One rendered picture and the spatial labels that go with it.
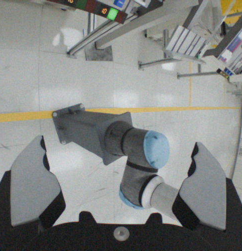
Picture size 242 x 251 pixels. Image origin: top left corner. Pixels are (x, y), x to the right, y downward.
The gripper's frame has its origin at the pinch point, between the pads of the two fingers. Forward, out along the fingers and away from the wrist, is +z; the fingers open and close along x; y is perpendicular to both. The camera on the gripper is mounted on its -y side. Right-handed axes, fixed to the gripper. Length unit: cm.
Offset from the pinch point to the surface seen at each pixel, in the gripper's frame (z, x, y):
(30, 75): 78, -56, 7
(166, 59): 119, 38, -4
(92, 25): 78, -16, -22
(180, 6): 60, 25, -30
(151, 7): 49, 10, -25
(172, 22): 128, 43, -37
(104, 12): 40.8, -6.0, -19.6
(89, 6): 37.7, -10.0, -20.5
